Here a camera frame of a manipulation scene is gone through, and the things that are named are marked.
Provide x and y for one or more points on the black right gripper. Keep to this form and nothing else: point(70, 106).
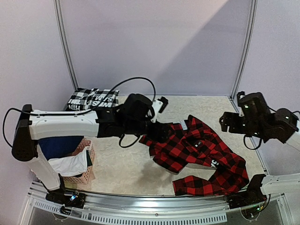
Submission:
point(228, 120)

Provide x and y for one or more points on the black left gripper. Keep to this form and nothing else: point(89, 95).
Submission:
point(154, 135)

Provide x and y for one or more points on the red black plaid shirt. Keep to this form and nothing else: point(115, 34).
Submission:
point(191, 141)

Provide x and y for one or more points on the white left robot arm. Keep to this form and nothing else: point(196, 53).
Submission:
point(34, 125)

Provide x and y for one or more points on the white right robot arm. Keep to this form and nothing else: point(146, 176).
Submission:
point(282, 129)

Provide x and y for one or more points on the pink plastic laundry basket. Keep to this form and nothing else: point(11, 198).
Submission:
point(42, 169)

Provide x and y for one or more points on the black white checkered folded shirt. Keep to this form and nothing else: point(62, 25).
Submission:
point(83, 99)

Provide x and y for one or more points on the dark green garment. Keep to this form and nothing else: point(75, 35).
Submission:
point(89, 159)

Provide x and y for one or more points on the white garment in basket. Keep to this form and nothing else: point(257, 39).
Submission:
point(70, 166)

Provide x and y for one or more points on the navy blue garment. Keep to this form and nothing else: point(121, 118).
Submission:
point(59, 147)

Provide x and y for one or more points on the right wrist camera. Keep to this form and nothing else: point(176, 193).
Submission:
point(253, 105)

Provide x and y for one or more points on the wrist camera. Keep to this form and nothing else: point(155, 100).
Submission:
point(157, 107)
point(253, 105)

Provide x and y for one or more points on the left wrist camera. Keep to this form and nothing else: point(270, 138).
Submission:
point(157, 107)

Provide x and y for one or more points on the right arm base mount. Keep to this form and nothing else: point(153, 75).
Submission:
point(251, 202)

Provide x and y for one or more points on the aluminium front rail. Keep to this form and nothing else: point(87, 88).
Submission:
point(100, 209)

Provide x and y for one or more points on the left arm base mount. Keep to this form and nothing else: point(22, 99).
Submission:
point(68, 201)

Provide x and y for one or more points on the right aluminium frame post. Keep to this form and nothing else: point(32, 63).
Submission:
point(245, 49)

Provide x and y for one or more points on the aluminium frame post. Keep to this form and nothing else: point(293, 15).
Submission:
point(245, 49)
point(64, 43)

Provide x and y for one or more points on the left aluminium frame post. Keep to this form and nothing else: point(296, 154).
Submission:
point(64, 43)

